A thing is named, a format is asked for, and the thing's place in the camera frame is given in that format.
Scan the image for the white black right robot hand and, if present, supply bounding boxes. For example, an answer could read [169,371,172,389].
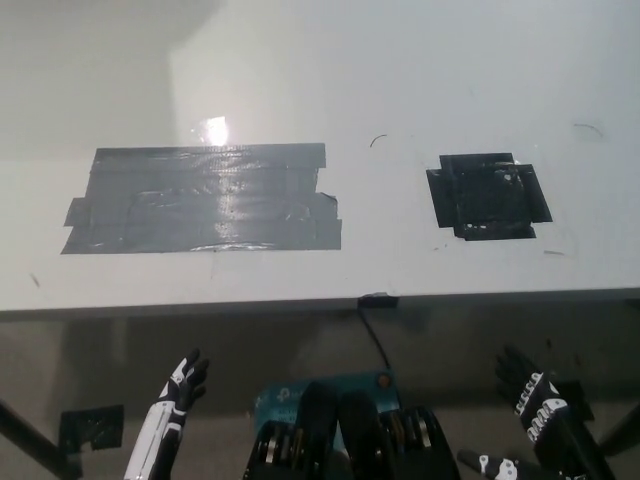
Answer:
[457,344,604,479]

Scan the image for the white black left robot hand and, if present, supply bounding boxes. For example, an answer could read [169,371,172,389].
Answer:
[149,348,211,444]

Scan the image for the black desk leg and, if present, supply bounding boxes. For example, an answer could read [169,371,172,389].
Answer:
[0,397,84,480]

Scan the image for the black robot body blocks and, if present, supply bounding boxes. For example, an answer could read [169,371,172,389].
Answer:
[244,380,461,480]

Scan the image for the black tape patch on desk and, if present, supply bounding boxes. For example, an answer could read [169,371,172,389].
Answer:
[426,152,554,242]

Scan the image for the teal router box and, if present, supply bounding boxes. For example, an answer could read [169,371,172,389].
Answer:
[253,368,402,441]

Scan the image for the thin black cable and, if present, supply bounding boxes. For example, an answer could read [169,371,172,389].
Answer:
[359,305,392,372]

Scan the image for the gray duct tape patch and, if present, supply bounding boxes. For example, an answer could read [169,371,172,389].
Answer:
[59,142,344,256]

